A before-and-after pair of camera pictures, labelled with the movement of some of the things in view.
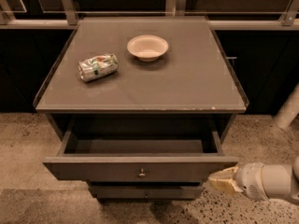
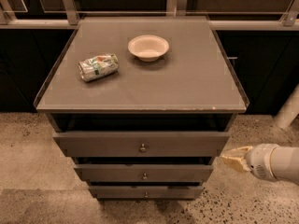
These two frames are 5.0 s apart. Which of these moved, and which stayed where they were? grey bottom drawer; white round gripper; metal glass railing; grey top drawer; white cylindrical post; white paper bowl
Moved: grey top drawer; white round gripper
Stayed: metal glass railing; grey bottom drawer; white cylindrical post; white paper bowl
